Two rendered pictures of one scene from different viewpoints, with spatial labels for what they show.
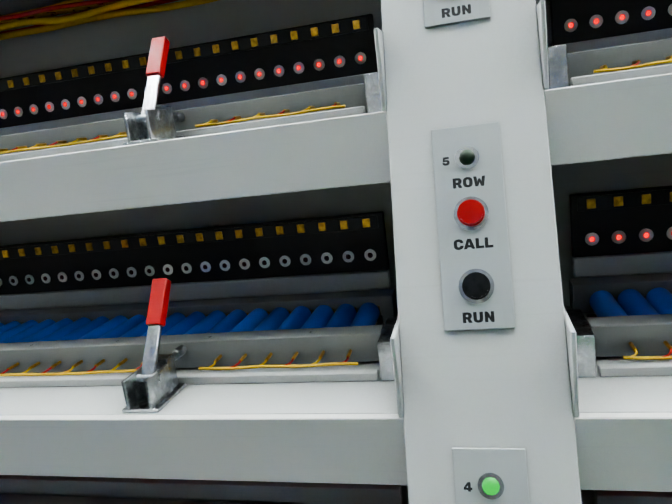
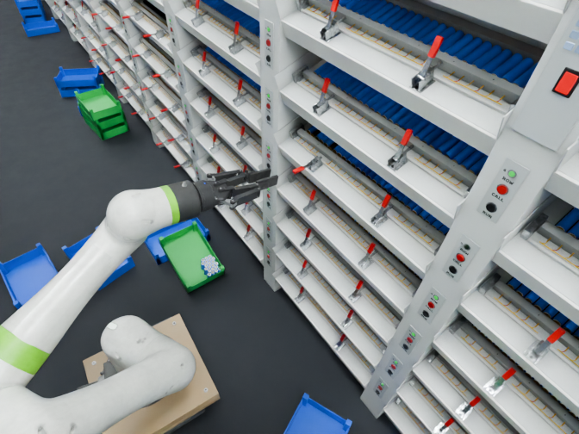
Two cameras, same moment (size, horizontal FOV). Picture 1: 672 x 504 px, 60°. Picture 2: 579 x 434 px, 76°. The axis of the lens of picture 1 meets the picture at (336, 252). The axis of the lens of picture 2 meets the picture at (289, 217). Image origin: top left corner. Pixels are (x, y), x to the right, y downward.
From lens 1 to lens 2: 0.72 m
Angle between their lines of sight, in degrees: 63
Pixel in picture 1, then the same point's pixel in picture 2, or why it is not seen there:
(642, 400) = (480, 310)
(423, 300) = (440, 261)
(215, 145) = (408, 188)
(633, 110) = (518, 271)
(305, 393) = (413, 245)
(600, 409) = (468, 306)
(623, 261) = not seen: hidden behind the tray
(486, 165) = (470, 252)
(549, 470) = (449, 305)
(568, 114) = (501, 258)
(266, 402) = (401, 243)
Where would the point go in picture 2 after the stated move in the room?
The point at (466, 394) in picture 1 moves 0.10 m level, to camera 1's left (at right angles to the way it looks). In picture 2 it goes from (440, 282) to (401, 258)
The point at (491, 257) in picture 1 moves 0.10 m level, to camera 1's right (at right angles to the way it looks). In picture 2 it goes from (459, 268) to (508, 295)
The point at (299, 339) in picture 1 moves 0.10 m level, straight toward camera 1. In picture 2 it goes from (421, 226) to (405, 252)
